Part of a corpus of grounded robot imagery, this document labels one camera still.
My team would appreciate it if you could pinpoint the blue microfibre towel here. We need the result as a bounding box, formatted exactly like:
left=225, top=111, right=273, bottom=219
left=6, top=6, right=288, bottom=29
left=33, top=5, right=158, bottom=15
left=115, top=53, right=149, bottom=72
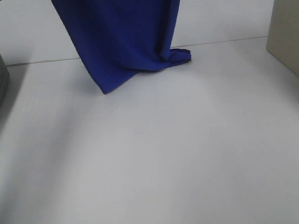
left=50, top=0, right=191, bottom=94

